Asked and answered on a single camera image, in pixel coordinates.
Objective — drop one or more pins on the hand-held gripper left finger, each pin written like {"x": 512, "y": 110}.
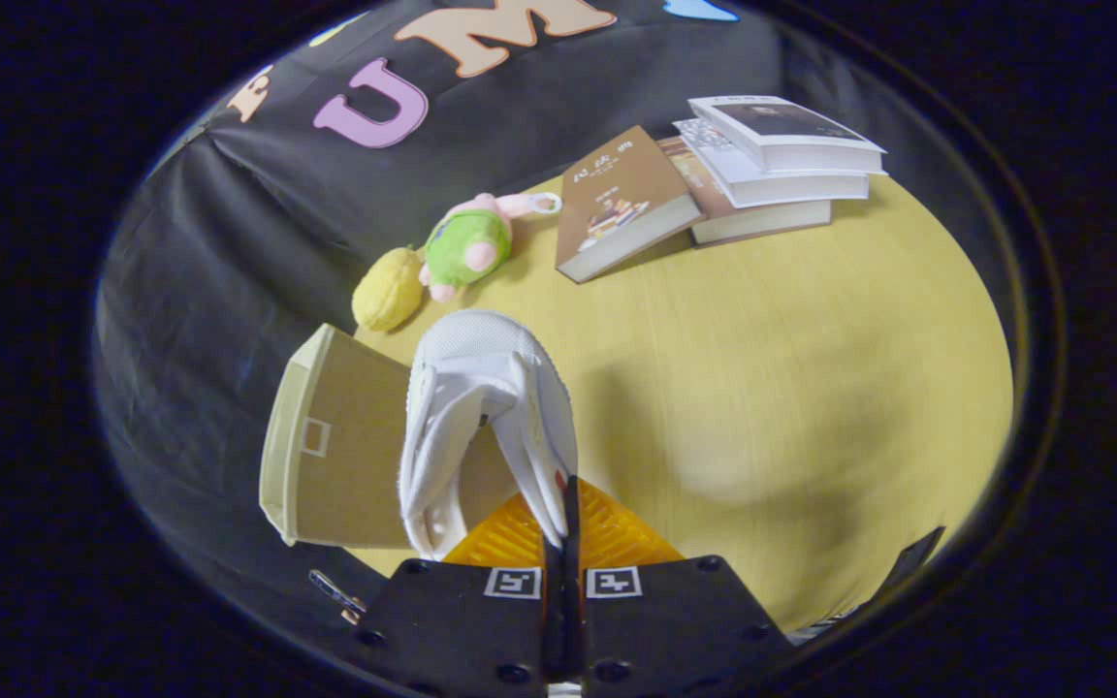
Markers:
{"x": 452, "y": 630}

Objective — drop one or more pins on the brown cover book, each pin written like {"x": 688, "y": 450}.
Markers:
{"x": 617, "y": 184}

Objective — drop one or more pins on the white canvas shoe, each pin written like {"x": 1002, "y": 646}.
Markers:
{"x": 481, "y": 359}

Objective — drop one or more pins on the beige fabric storage box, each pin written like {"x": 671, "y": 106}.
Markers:
{"x": 355, "y": 417}

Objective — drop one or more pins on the thin brown book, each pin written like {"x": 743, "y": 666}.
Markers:
{"x": 762, "y": 223}

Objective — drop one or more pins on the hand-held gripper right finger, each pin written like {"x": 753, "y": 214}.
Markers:
{"x": 675, "y": 620}

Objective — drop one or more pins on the yellow plush toy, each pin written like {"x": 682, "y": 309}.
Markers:
{"x": 389, "y": 289}

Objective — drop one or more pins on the green and pink plush toy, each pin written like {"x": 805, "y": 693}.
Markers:
{"x": 462, "y": 247}

